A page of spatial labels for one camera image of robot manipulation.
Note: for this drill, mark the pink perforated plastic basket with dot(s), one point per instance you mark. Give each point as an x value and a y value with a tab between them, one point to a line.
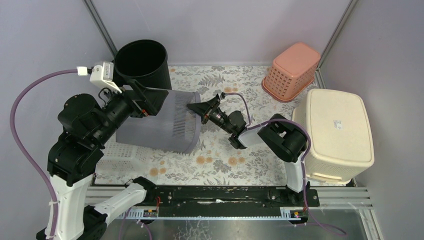
291	72

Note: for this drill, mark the aluminium frame rail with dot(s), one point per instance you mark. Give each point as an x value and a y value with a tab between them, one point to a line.
331	198

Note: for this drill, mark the cream plastic laundry basket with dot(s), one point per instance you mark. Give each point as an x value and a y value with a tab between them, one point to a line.
341	137

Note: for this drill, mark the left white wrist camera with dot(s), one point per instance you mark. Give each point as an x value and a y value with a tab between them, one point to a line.
101	75

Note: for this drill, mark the white perforated plastic basket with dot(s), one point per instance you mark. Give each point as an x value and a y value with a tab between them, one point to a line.
123	158

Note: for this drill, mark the black round waste bin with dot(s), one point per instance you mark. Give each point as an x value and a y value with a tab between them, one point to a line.
145	61

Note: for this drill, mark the grey ribbed waste bin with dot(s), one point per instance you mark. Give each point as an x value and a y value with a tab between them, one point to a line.
175	128

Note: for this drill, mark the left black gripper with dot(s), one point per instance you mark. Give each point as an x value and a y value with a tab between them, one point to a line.
137	103

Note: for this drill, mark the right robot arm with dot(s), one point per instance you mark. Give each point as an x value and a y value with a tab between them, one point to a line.
288	140

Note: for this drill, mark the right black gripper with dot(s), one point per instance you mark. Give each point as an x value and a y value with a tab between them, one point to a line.
206	110

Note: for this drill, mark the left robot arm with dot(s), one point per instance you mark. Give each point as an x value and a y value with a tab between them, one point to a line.
72	160

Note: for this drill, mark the floral patterned table mat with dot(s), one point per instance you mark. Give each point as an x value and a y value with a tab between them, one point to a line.
214	161

